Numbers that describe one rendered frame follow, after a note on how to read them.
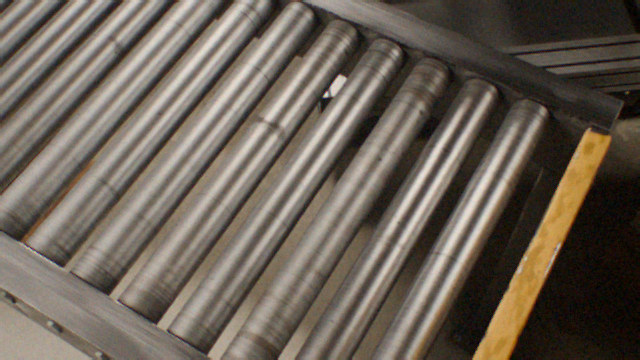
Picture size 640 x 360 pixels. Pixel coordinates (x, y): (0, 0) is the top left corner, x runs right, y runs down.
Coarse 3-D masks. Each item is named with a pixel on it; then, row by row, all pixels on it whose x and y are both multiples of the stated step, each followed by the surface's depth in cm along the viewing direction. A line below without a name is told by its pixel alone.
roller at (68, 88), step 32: (128, 0) 98; (160, 0) 99; (96, 32) 95; (128, 32) 96; (64, 64) 93; (96, 64) 93; (32, 96) 91; (64, 96) 91; (32, 128) 88; (0, 160) 86; (0, 192) 87
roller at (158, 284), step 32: (352, 32) 95; (320, 64) 91; (288, 96) 89; (320, 96) 92; (256, 128) 87; (288, 128) 88; (224, 160) 86; (256, 160) 85; (224, 192) 83; (192, 224) 80; (224, 224) 82; (160, 256) 79; (192, 256) 80; (128, 288) 77; (160, 288) 77; (160, 320) 78
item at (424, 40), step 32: (288, 0) 98; (320, 0) 97; (352, 0) 97; (320, 32) 100; (384, 32) 94; (416, 32) 94; (448, 32) 93; (352, 64) 102; (448, 64) 91; (480, 64) 91; (512, 64) 91; (448, 96) 96; (512, 96) 89; (544, 96) 88; (576, 96) 88; (608, 96) 88; (576, 128) 88; (608, 128) 85; (544, 160) 96
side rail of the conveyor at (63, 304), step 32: (0, 256) 79; (32, 256) 79; (0, 288) 78; (32, 288) 77; (64, 288) 77; (32, 320) 87; (64, 320) 75; (96, 320) 75; (128, 320) 75; (96, 352) 76; (128, 352) 73; (160, 352) 73; (192, 352) 73
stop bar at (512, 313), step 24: (600, 144) 82; (576, 168) 80; (576, 192) 79; (552, 216) 78; (552, 240) 76; (528, 264) 75; (552, 264) 75; (528, 288) 74; (504, 312) 72; (528, 312) 72; (504, 336) 71
